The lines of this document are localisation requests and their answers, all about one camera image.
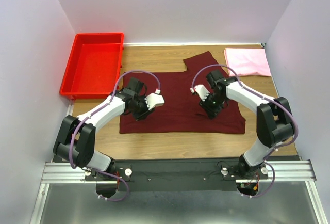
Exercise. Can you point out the red plastic bin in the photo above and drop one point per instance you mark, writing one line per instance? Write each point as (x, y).
(93, 66)

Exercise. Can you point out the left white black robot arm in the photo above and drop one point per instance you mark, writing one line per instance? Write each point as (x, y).
(75, 141)

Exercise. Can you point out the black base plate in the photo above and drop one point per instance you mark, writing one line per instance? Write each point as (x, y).
(185, 174)

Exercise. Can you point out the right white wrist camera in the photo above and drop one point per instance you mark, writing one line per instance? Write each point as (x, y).
(201, 91)

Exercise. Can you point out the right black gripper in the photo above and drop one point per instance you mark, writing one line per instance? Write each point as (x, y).
(211, 112)

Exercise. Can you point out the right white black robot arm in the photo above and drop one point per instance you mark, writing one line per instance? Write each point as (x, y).
(274, 120)

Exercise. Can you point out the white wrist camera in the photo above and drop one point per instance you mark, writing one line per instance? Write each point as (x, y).
(154, 100)
(201, 91)

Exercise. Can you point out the folded pink t shirt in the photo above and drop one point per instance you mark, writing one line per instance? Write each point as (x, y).
(247, 62)

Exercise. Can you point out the aluminium frame rail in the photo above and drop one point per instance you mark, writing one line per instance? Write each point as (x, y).
(280, 171)

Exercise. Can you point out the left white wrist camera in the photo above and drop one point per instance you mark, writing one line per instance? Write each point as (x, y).
(154, 100)

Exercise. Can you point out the maroon t shirt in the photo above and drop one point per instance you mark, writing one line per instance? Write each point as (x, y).
(181, 111)

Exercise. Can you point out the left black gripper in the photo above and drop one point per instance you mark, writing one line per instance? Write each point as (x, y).
(146, 111)

